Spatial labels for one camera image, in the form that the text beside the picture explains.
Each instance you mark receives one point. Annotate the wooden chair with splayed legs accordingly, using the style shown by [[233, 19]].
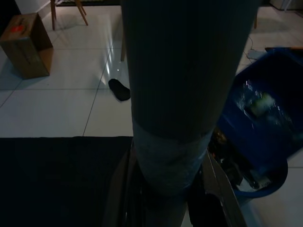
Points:
[[81, 11]]

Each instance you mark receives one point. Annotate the blue plastic bucket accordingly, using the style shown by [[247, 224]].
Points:
[[262, 191]]

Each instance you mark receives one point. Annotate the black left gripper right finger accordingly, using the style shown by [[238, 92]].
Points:
[[220, 196]]

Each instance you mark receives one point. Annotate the broom with grey grip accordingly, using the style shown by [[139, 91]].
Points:
[[180, 71]]

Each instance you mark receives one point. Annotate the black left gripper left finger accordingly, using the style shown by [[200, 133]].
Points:
[[123, 189]]

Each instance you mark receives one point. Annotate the brown cardboard box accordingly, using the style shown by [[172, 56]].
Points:
[[23, 45]]

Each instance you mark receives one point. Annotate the large black floor mat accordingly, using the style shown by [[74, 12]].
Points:
[[59, 177]]

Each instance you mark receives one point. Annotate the green paper scrap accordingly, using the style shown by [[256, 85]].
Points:
[[259, 105]]

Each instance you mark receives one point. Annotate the black sock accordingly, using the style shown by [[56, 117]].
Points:
[[119, 89]]

